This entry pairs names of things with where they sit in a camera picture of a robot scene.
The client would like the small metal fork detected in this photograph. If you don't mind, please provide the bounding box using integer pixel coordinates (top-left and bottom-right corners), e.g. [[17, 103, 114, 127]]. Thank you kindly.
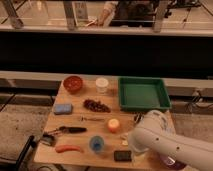
[[80, 117, 105, 122]]

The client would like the blue plastic cup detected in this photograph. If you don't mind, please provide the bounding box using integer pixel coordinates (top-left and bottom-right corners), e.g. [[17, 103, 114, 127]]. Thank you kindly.
[[89, 136, 104, 152]]

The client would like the orange candle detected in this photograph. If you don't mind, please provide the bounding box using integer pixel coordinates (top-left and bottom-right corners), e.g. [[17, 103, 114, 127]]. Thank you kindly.
[[107, 118, 120, 133]]

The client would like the yellow banana peel toy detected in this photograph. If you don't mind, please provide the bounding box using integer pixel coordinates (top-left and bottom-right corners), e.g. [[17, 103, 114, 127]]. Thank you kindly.
[[121, 134, 128, 146]]

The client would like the small metal cup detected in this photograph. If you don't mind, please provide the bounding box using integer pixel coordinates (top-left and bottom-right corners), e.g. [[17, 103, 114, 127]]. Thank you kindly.
[[134, 114, 142, 123]]

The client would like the black eraser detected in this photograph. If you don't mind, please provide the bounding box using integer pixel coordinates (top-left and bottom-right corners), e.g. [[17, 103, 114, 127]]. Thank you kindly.
[[114, 150, 132, 162]]

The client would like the blue sponge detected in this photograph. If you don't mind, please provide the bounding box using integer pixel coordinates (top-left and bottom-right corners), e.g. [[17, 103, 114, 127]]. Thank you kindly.
[[53, 104, 72, 115]]

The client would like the red-brown bowl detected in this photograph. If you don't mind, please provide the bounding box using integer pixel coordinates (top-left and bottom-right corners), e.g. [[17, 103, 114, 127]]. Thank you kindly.
[[63, 76, 83, 94]]

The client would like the green plastic tray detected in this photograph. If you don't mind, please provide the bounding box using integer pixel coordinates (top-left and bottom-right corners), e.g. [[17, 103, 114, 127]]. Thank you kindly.
[[118, 77, 171, 112]]

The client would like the person in background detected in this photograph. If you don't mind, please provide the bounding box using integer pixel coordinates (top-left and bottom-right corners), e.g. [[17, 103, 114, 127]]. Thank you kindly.
[[96, 0, 157, 27]]

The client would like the bunch of dark grapes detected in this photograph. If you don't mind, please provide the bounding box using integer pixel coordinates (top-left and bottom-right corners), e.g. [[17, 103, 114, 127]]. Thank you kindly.
[[83, 99, 111, 113]]

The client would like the small metal clip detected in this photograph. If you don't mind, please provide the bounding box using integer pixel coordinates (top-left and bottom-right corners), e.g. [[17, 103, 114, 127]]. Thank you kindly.
[[40, 134, 56, 146]]

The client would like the white plastic cup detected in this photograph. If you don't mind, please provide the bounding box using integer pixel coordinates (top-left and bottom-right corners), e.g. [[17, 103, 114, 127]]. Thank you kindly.
[[95, 77, 109, 93]]

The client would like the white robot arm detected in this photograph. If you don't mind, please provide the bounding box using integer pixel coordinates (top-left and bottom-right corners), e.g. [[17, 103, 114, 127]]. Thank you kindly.
[[128, 110, 213, 171]]

